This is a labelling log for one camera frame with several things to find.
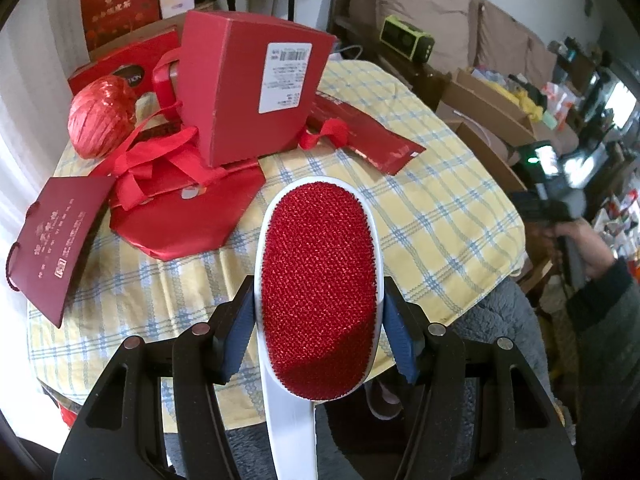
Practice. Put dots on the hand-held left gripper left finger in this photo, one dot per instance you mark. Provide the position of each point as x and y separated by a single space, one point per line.
239 330

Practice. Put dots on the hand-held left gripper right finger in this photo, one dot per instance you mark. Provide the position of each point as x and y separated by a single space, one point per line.
400 335

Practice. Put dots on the deep cardboard box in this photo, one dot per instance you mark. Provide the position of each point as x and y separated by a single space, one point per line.
492 160

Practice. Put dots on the white red lint brush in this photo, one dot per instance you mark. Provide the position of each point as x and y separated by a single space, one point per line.
320 280

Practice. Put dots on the red fabric tote bag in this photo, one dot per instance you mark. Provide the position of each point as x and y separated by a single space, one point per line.
190 210

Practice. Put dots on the long red packet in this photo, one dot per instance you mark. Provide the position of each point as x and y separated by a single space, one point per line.
370 135

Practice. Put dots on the dark red paper bag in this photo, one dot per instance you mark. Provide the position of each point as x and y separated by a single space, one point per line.
60 240

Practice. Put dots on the red raffia ball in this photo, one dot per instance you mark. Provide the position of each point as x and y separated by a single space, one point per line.
100 117

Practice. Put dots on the person's right hand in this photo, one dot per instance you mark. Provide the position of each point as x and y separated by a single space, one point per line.
595 255

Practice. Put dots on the person's grey pants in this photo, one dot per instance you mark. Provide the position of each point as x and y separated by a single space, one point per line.
500 320

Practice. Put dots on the plain yellow plastic bag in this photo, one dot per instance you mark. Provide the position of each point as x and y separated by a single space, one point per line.
525 102

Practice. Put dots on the orange white paper bag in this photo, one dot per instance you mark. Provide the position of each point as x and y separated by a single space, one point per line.
555 97

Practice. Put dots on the yellow checked tablecloth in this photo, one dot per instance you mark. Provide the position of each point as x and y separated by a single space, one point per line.
425 210

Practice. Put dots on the shallow cardboard tray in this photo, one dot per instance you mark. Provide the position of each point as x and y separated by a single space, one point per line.
475 97

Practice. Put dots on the beige sofa cushion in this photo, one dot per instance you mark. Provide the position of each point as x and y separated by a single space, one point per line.
542 55
420 10
502 40

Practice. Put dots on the brown sofa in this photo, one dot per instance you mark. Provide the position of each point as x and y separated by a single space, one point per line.
450 25

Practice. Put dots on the green black radio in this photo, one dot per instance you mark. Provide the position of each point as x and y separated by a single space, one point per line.
405 40

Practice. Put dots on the wide red gift box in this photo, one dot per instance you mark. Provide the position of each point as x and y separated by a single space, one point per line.
115 65

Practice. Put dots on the white curtain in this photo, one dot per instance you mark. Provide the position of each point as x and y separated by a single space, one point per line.
30 85

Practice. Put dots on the tall red printed box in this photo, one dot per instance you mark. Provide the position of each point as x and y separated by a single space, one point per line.
120 5

